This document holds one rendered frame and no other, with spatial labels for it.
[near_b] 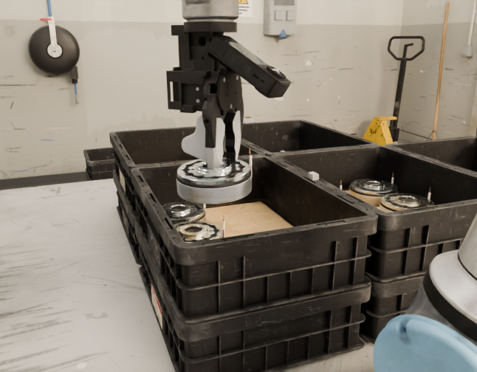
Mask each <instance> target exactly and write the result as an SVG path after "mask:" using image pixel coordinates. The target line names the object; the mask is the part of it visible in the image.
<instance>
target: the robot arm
mask: <svg viewBox="0 0 477 372"><path fill-rule="evenodd" d="M182 17H183V18H184V19H185V20H187V22H184V25H171V35H178V44H179V66H178V67H173V70H171V71H166V78H167V93H168V109H174V110H180V112H182V113H196V111H201V112H202V115H200V116H199V117H198V118H197V121H196V130H195V132H194V133H193V134H191V135H189V136H187V137H185V138H184V139H183V140H182V150H183V151H184V152H185V153H187V154H190V155H191V156H194V157H196V158H198V159H201V160H204V161H206V163H207V168H221V167H223V164H222V157H223V153H224V151H225V152H227V156H226V158H231V159H238V155H239V149H240V144H241V135H242V129H243V120H244V102H243V97H242V87H241V77H242V78H244V79H245V80H246V81H247V82H248V83H250V84H251V85H253V86H254V87H255V89H256V90H257V91H258V92H259V93H261V94H262V95H263V96H265V97H268V98H275V97H283V96H284V94H285V92H286V90H287V89H288V88H289V86H290V84H291V81H290V80H288V79H287V78H286V75H284V74H283V73H282V72H280V71H279V70H278V69H276V68H275V67H273V66H269V65H268V64H267V63H265V62H264V61H262V59H260V58H258V57H257V56H256V55H254V54H253V53H251V51H249V50H248V49H246V48H245V47H244V46H242V45H241V44H240V43H238V42H237V41H235V40H234V39H233V38H231V37H230V36H226V35H224V32H237V22H234V20H235V19H237V18H238V17H239V0H182ZM240 76H241V77H240ZM170 82H172V83H173V99H174V101H171V85H170ZM373 363H374V372H477V214H476V217H475V218H474V220H473V223H472V224H471V226H470V228H469V230H468V232H467V234H466V236H465V238H464V240H463V242H462V244H461V247H460V249H458V250H453V251H450V252H444V253H442V254H439V255H437V256H436V257H435V258H434V259H433V260H432V262H431V263H430V266H429V267H428V270H427V272H426V274H425V276H424V278H423V280H422V282H421V284H420V287H419V289H418V291H417V293H416V295H415V298H414V299H413V302H412V304H411V305H410V307H409V308H408V310H407V311H406V312H405V313H404V314H403V315H400V316H397V317H395V318H393V319H391V320H390V321H389V322H388V323H387V325H386V326H385V328H384V329H383V330H382V331H381V332H380V333H379V335H378V337H377V339H376V341H375V344H374V350H373Z"/></svg>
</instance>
